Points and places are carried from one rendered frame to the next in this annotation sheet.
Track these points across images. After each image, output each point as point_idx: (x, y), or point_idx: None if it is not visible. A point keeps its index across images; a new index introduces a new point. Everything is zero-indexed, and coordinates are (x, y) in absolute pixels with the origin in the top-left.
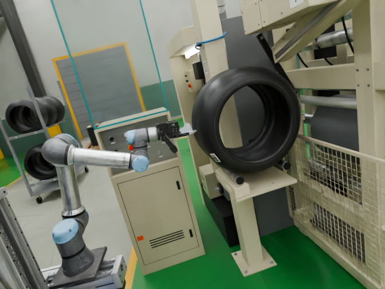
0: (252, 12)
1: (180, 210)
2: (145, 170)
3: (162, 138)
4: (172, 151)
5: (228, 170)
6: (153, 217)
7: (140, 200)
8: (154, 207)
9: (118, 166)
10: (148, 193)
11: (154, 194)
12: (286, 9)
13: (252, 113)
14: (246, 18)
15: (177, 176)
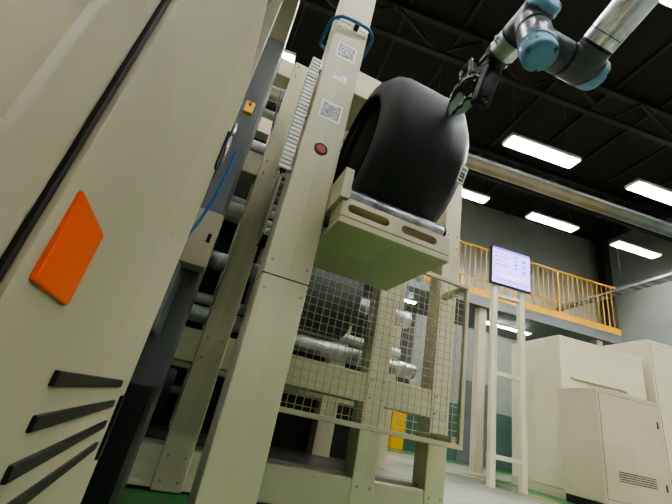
0: (374, 86)
1: (175, 254)
2: (590, 89)
3: (501, 72)
4: (488, 101)
5: (440, 207)
6: (183, 163)
7: (244, 0)
8: (206, 126)
9: (631, 32)
10: (244, 36)
11: (233, 76)
12: None
13: (239, 171)
14: (358, 80)
15: (233, 121)
